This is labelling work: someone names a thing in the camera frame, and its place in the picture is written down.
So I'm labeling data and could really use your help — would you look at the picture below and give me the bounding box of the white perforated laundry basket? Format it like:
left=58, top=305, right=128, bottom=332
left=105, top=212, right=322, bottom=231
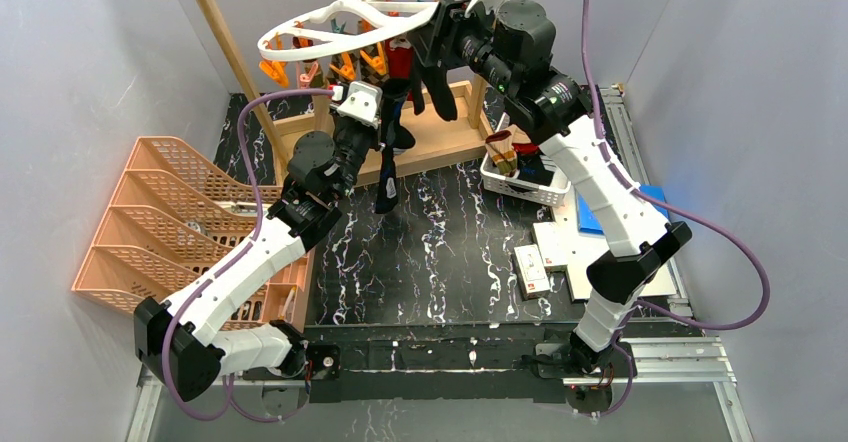
left=480, top=113, right=572, bottom=207

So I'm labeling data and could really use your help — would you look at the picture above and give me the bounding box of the orange clothes peg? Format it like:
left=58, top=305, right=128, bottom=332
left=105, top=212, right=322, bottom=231
left=258, top=59, right=290, bottom=88

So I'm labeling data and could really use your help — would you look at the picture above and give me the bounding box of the peach mesh file organizer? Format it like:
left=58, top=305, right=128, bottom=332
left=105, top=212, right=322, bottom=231
left=71, top=136, right=318, bottom=334

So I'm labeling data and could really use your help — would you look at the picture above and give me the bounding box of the wooden hanger rack frame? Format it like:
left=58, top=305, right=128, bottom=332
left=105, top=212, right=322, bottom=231
left=195, top=0, right=492, bottom=182

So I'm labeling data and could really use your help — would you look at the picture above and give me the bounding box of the striped sock in basket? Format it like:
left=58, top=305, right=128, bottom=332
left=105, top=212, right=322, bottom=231
left=484, top=129, right=518, bottom=177

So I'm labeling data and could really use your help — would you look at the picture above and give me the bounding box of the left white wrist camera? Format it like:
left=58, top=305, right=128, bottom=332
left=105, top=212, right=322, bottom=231
left=328, top=81, right=383, bottom=129

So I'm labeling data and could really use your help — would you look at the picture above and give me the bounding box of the black sock with blue print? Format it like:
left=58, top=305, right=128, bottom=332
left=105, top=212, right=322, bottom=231
left=374, top=78, right=415, bottom=215

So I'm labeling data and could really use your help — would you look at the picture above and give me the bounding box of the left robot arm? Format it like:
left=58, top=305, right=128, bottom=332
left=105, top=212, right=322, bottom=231
left=133, top=82, right=383, bottom=402

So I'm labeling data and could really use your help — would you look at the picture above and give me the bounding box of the small white red box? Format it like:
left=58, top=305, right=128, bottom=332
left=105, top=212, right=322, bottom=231
left=513, top=244, right=551, bottom=300

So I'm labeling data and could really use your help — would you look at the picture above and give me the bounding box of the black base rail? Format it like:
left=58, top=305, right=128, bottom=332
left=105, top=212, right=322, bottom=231
left=142, top=319, right=664, bottom=404

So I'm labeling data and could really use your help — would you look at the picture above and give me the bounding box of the white round clip hanger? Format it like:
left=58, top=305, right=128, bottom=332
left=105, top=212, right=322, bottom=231
left=256, top=0, right=441, bottom=62

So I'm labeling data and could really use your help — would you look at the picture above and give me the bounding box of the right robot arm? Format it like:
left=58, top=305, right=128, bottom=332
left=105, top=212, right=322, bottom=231
left=407, top=0, right=692, bottom=373

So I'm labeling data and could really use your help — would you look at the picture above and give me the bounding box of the white flat board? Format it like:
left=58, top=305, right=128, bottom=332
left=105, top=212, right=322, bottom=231
left=549, top=200, right=678, bottom=301

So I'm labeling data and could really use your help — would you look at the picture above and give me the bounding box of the yellow-orange clothes peg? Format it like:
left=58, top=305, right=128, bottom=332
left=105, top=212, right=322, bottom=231
left=360, top=43, right=389, bottom=76

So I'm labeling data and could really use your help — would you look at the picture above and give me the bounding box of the blue folder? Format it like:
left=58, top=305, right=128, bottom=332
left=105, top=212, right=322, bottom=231
left=576, top=185, right=666, bottom=235

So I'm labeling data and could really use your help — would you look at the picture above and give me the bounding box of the red sock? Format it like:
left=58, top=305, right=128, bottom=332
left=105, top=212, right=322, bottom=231
left=386, top=38, right=414, bottom=79

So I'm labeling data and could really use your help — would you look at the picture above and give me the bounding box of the white stapler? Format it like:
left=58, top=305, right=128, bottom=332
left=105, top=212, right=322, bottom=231
left=215, top=201, right=271, bottom=217

